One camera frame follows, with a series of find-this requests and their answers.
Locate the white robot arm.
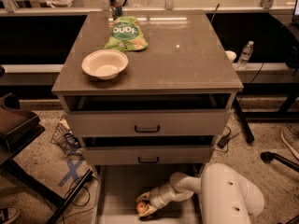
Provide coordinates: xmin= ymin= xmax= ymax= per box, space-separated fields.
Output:
xmin=135 ymin=163 xmax=264 ymax=224

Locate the middle grey drawer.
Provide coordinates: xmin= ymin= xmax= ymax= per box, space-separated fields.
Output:
xmin=64 ymin=110 xmax=230 ymax=137

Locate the dark energy drink can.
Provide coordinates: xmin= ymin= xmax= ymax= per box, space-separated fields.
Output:
xmin=110 ymin=0 xmax=122 ymax=20

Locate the orange fruit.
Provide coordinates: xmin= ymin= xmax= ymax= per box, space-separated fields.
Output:
xmin=136 ymin=201 xmax=147 ymax=213

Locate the grey drawer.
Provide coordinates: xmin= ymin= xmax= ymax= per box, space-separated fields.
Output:
xmin=82 ymin=146 xmax=212 ymax=165
xmin=64 ymin=110 xmax=230 ymax=137

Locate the white paper cup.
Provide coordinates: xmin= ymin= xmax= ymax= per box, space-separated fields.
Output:
xmin=225 ymin=50 xmax=236 ymax=63

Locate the black power adapter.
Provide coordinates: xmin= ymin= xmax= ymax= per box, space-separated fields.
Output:
xmin=217 ymin=135 xmax=230 ymax=148

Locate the grey sneaker right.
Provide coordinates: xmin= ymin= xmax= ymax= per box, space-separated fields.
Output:
xmin=280 ymin=127 xmax=299 ymax=160

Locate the white paper bowl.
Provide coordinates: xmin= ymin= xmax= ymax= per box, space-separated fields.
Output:
xmin=81 ymin=49 xmax=128 ymax=80

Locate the sneaker bottom left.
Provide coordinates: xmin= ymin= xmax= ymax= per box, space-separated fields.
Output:
xmin=0 ymin=207 xmax=20 ymax=224

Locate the clear plastic water bottle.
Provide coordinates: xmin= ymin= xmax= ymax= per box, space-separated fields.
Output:
xmin=236 ymin=41 xmax=254 ymax=70

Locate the wire basket on floor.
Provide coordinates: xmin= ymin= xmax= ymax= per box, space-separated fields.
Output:
xmin=50 ymin=117 xmax=81 ymax=156

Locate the black chair base leg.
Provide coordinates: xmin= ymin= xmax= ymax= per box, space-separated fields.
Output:
xmin=260 ymin=151 xmax=299 ymax=173

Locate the grey drawer cabinet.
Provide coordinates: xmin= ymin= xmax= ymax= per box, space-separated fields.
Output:
xmin=51 ymin=10 xmax=244 ymax=166

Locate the lower grey drawer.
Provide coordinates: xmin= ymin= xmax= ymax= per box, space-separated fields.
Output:
xmin=82 ymin=146 xmax=212 ymax=165

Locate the green chip bag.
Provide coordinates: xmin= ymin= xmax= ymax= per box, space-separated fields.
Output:
xmin=105 ymin=16 xmax=148 ymax=51

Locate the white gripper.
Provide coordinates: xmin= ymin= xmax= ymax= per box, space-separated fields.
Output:
xmin=135 ymin=183 xmax=193 ymax=217

